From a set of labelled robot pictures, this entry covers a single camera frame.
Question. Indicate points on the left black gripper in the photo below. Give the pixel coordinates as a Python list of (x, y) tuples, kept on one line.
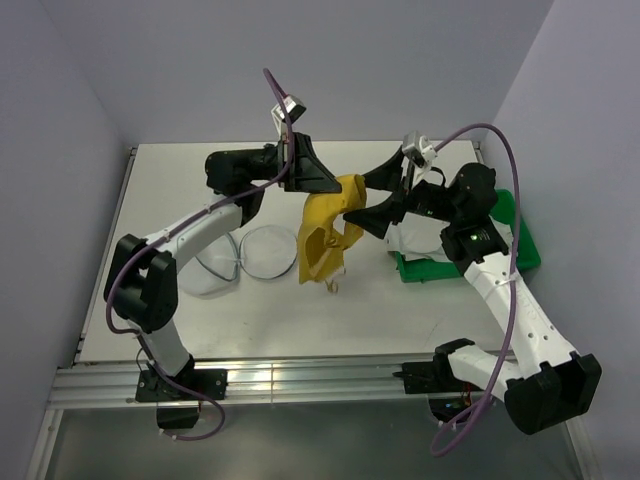
[(306, 173)]

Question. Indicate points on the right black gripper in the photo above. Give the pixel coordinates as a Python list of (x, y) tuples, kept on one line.
[(377, 218)]

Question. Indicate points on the yellow bra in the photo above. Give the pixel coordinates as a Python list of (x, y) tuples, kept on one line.
[(320, 245)]

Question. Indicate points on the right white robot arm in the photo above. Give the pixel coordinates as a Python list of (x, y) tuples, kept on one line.
[(550, 382)]

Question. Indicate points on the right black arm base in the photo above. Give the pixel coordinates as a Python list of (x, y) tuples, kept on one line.
[(430, 377)]

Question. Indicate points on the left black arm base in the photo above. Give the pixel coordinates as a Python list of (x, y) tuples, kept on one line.
[(197, 385)]

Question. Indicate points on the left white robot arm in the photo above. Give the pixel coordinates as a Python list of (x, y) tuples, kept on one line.
[(142, 284)]

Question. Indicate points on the white garments in bin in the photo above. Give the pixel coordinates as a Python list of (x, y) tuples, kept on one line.
[(417, 237)]

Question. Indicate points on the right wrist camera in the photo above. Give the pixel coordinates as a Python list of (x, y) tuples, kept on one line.
[(420, 152)]

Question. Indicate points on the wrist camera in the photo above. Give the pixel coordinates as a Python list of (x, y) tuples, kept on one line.
[(420, 152), (294, 107)]

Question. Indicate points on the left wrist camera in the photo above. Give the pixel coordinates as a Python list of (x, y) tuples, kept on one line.
[(294, 107)]

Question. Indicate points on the aluminium mounting rail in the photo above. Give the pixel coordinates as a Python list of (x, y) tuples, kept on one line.
[(249, 382)]

